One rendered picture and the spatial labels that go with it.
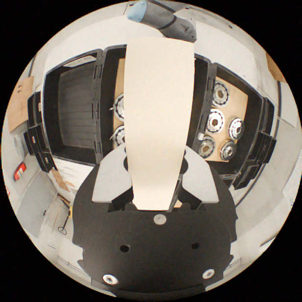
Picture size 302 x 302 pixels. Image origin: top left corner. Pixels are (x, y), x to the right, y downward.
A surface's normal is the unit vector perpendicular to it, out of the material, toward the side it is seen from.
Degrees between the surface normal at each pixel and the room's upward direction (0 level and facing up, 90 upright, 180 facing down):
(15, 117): 79
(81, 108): 0
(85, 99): 0
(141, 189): 0
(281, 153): 90
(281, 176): 90
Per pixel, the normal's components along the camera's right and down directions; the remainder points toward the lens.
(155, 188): 0.00, 0.50
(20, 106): 0.97, 0.14
